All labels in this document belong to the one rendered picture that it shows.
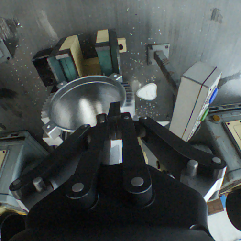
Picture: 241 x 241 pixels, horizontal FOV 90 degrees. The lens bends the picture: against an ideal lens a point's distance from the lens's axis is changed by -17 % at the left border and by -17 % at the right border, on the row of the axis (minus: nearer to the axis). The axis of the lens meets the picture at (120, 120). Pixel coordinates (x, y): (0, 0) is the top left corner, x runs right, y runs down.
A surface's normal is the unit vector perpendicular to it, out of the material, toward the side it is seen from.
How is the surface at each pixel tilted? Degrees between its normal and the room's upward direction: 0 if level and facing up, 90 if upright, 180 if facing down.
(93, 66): 0
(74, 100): 39
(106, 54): 0
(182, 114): 50
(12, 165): 90
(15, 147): 90
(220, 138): 90
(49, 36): 0
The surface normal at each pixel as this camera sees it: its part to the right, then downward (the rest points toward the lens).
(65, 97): 0.85, 0.34
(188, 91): -0.71, 0.59
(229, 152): -0.11, -0.62
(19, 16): 0.08, 0.76
